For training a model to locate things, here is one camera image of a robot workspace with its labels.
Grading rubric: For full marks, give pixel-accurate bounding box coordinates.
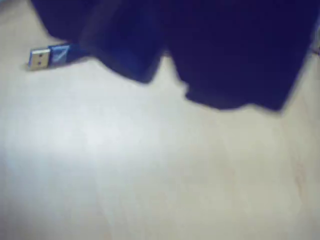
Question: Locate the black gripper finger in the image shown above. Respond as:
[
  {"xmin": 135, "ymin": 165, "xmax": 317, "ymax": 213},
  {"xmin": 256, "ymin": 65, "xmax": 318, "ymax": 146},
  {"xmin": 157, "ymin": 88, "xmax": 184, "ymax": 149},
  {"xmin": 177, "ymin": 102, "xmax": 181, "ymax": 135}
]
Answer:
[
  {"xmin": 163, "ymin": 0, "xmax": 320, "ymax": 113},
  {"xmin": 29, "ymin": 0, "xmax": 176, "ymax": 84}
]

